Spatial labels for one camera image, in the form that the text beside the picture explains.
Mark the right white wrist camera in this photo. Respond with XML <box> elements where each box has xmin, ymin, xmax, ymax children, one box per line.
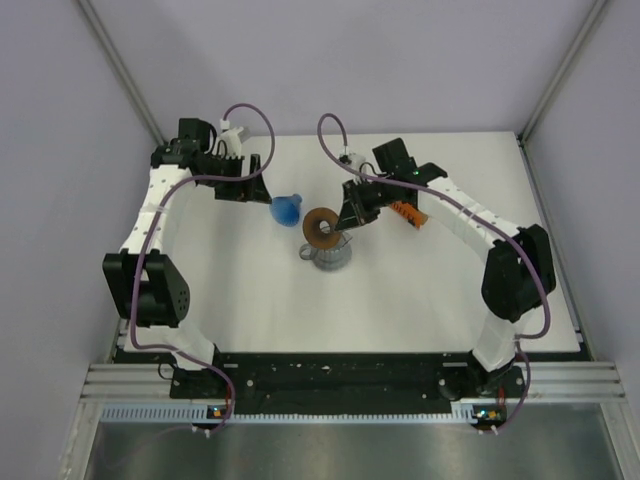
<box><xmin>338</xmin><ymin>148</ymin><xmax>367</xmax><ymax>183</ymax></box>

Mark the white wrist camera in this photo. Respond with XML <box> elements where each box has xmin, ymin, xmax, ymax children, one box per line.
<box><xmin>338</xmin><ymin>148</ymin><xmax>367</xmax><ymax>183</ymax></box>
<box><xmin>215</xmin><ymin>119</ymin><xmax>251</xmax><ymax>159</ymax></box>

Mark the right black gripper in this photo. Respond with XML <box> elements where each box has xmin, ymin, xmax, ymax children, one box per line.
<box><xmin>335</xmin><ymin>176</ymin><xmax>396</xmax><ymax>234</ymax></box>

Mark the orange coffee filter box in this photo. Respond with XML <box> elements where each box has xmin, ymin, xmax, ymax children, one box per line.
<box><xmin>390</xmin><ymin>201</ymin><xmax>429</xmax><ymax>230</ymax></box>

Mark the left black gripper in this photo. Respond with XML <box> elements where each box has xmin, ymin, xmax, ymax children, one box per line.
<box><xmin>198</xmin><ymin>153</ymin><xmax>271</xmax><ymax>204</ymax></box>

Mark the blue glass dripper cone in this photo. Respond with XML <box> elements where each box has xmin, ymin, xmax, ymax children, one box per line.
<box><xmin>269</xmin><ymin>194</ymin><xmax>302</xmax><ymax>227</ymax></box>

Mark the brown wooden dripper ring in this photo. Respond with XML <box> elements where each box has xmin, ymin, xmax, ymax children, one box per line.
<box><xmin>302</xmin><ymin>206</ymin><xmax>345</xmax><ymax>250</ymax></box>

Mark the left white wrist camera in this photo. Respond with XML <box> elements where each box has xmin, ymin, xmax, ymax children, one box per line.
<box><xmin>215</xmin><ymin>119</ymin><xmax>251</xmax><ymax>159</ymax></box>

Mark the grey slotted cable duct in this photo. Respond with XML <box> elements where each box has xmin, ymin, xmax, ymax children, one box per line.
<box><xmin>100</xmin><ymin>403</ymin><xmax>498</xmax><ymax>426</ymax></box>

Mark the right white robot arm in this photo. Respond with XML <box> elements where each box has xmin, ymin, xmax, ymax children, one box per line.
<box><xmin>332</xmin><ymin>138</ymin><xmax>556</xmax><ymax>396</ymax></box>

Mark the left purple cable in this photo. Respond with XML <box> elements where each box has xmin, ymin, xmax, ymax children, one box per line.
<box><xmin>128</xmin><ymin>103</ymin><xmax>276</xmax><ymax>436</ymax></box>

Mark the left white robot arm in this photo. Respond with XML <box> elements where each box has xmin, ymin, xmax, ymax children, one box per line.
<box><xmin>102</xmin><ymin>118</ymin><xmax>271</xmax><ymax>397</ymax></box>

